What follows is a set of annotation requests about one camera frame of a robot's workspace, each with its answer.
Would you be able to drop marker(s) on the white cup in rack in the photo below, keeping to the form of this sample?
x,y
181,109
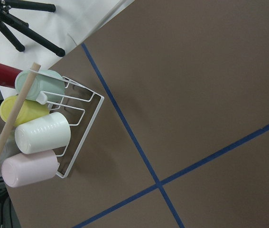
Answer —
x,y
42,134

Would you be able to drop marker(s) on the green cup in rack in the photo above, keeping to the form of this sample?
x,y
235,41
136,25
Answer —
x,y
49,81

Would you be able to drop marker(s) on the yellow cup in rack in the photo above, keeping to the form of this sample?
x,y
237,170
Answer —
x,y
30,110

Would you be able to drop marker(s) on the grey cup in rack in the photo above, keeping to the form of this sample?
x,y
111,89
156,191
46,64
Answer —
x,y
10,148

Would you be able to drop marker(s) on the pink cup in rack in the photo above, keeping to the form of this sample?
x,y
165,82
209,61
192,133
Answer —
x,y
24,169

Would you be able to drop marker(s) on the white wire cup rack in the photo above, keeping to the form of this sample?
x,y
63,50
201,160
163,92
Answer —
x,y
73,105

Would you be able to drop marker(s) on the black camera tripod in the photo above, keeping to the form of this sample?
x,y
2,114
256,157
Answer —
x,y
7,19

